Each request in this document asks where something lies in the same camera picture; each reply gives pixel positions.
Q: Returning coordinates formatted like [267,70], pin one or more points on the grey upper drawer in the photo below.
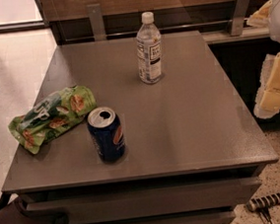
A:
[152,202]

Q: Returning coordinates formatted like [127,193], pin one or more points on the left metal wall bracket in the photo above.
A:
[97,21]

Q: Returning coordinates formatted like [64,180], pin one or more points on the metal wall bracket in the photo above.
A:
[97,21]
[236,24]

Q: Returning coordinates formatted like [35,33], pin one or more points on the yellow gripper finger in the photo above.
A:
[260,17]
[267,100]

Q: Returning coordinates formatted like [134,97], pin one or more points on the blue Pepsi soda can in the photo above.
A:
[105,128]

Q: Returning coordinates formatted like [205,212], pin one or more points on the right metal wall bracket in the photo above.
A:
[236,24]

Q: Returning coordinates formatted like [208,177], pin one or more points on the striped black white tool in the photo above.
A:
[263,202]

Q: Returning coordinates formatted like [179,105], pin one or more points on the green chip bag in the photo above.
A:
[52,116]

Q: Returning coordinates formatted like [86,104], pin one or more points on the clear plastic water bottle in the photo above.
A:
[149,50]

